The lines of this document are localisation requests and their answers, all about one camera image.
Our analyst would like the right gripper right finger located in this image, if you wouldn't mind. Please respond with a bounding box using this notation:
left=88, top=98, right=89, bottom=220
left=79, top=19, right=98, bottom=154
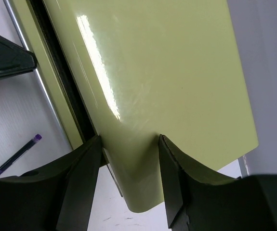
left=158, top=135, right=277, bottom=231

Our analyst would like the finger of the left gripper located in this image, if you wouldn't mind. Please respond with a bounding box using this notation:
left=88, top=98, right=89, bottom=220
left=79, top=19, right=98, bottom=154
left=0, top=36, right=37, bottom=80

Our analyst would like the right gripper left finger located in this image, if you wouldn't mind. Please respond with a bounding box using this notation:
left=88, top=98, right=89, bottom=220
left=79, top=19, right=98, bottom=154
left=0, top=136, right=102, bottom=231

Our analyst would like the purple gel pen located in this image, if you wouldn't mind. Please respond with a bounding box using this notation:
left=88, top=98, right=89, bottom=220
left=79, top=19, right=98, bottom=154
left=0, top=134, right=42, bottom=175

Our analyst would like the green metal drawer toolbox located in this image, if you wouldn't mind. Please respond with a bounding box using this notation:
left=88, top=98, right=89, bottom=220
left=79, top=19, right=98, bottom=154
left=3, top=0, right=260, bottom=214

